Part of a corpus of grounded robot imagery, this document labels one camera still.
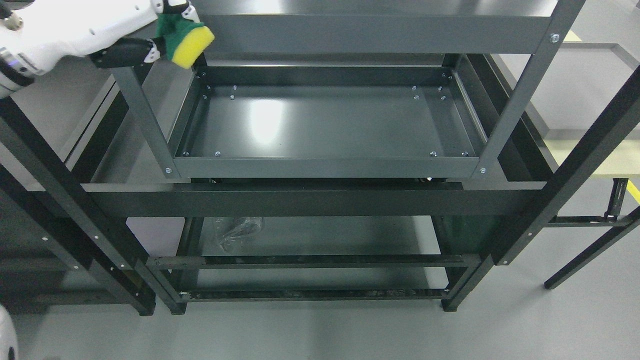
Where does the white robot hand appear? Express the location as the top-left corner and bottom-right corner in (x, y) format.
(13, 0), (201, 76)

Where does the green yellow sponge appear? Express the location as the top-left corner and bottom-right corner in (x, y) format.
(152, 13), (215, 69)

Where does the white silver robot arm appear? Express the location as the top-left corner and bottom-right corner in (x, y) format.
(0, 0), (215, 98)

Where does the black metal shelf rack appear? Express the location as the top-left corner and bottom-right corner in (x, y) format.
(0, 65), (640, 318)

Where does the grey metal shelf cart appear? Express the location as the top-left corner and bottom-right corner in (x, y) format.
(90, 0), (586, 316)

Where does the clear plastic bag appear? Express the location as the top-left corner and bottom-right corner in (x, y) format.
(214, 216), (265, 254)

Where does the yellow topped side table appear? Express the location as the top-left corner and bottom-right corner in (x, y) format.
(523, 31), (639, 228)

